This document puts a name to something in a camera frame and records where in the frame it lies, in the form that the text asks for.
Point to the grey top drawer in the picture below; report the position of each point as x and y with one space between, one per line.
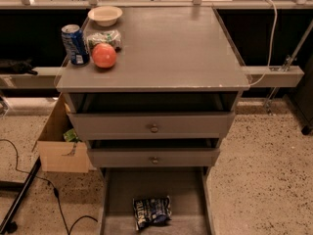
122 116

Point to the grey drawer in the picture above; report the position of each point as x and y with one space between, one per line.
122 116
186 187
153 153

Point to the grey drawer cabinet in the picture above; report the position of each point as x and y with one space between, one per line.
164 50

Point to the grey middle drawer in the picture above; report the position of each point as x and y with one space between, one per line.
153 153

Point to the grey bottom drawer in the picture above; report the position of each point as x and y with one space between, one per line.
186 187

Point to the blue chip bag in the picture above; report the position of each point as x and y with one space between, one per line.
153 211

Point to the red apple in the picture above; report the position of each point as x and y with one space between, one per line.
104 56

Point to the green packet in box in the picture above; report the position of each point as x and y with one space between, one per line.
71 136

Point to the white bowl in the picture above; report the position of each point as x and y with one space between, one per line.
105 15

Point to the cardboard box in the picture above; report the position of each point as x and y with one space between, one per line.
55 152

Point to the blue soda can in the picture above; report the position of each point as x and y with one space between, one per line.
75 45

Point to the black metal floor bar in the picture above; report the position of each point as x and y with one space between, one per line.
20 189

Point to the black object on rail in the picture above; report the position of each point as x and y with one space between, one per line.
8 66

